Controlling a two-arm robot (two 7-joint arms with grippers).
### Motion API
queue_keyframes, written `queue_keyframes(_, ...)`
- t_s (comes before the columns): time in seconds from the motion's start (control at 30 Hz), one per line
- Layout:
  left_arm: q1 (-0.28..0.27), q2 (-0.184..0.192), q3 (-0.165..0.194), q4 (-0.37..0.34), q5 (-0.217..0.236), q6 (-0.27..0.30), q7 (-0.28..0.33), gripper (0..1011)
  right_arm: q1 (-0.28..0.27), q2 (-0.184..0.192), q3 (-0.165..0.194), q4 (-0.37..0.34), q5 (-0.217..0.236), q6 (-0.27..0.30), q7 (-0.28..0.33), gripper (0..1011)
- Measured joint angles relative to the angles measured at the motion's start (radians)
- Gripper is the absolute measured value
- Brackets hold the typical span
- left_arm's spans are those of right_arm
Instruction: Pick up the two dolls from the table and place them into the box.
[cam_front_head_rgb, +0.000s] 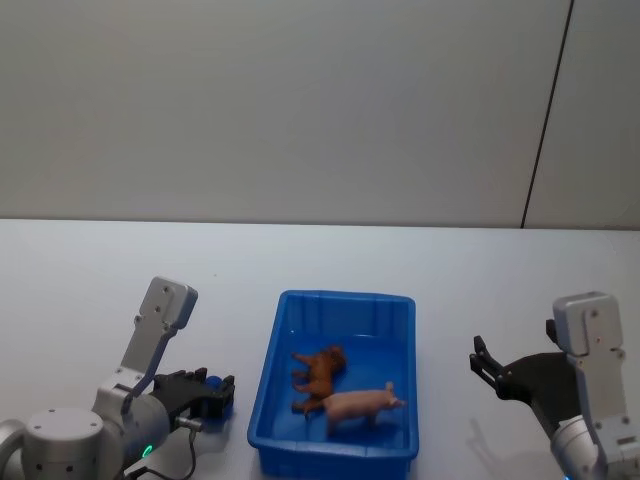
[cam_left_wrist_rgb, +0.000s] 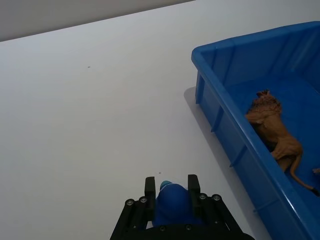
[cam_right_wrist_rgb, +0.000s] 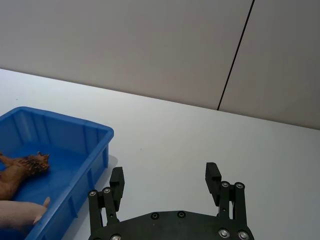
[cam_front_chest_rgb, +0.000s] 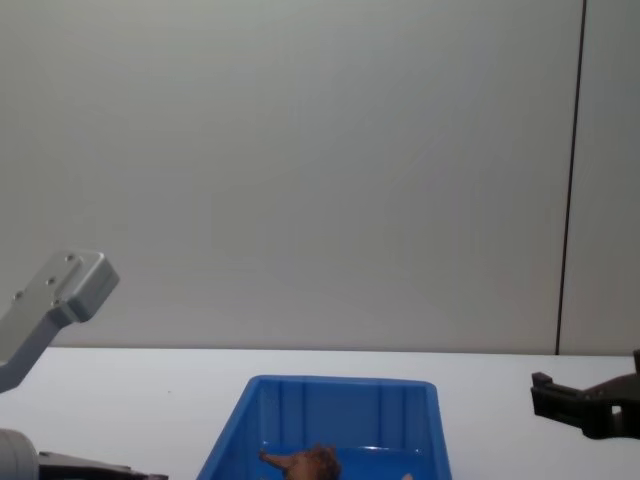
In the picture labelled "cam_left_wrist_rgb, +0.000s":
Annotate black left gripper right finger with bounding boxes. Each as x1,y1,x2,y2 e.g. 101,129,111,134
187,174,243,235

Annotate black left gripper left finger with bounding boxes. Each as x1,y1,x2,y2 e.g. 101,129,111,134
109,176,158,240

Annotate blue toy figure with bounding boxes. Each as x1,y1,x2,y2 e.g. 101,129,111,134
145,180,207,230

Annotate blue plastic bin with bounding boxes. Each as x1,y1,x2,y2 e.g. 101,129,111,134
191,20,320,240

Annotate brown toy lion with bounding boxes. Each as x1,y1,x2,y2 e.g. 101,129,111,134
244,89,320,196

